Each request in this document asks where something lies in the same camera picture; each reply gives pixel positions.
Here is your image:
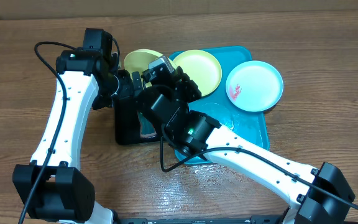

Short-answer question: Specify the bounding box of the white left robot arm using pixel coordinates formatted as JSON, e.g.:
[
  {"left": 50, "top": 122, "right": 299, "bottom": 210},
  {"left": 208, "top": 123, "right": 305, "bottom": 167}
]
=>
[{"left": 12, "top": 45, "right": 126, "bottom": 223}]

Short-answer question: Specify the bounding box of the teal plastic tray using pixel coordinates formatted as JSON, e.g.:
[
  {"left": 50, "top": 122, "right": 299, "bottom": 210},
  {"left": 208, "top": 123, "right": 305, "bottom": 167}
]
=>
[{"left": 169, "top": 46, "right": 270, "bottom": 150}]

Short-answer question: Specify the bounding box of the yellow plate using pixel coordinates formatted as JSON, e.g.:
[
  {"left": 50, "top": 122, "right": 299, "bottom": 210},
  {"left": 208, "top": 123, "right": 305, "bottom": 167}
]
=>
[
  {"left": 173, "top": 50, "right": 223, "bottom": 96},
  {"left": 124, "top": 49, "right": 163, "bottom": 89}
]

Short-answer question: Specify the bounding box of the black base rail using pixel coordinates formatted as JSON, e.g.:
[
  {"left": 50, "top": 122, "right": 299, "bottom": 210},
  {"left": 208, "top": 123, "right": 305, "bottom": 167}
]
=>
[{"left": 112, "top": 215, "right": 283, "bottom": 224}]

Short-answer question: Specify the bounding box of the black plastic tray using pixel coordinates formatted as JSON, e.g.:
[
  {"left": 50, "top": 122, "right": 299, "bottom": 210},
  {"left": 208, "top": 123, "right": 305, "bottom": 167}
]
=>
[{"left": 113, "top": 90, "right": 160, "bottom": 145}]

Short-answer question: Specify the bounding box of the green orange sponge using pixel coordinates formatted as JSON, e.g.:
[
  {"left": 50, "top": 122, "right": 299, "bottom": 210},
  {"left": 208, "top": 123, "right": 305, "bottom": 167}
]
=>
[{"left": 137, "top": 112, "right": 157, "bottom": 139}]

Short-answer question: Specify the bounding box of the light blue plate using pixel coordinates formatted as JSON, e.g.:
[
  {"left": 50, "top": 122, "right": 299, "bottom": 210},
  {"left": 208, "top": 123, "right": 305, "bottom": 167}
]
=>
[{"left": 225, "top": 60, "right": 284, "bottom": 113}]

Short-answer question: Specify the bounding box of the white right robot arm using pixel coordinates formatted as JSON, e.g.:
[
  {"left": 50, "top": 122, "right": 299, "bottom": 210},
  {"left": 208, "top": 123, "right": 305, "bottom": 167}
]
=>
[{"left": 135, "top": 68, "right": 355, "bottom": 223}]

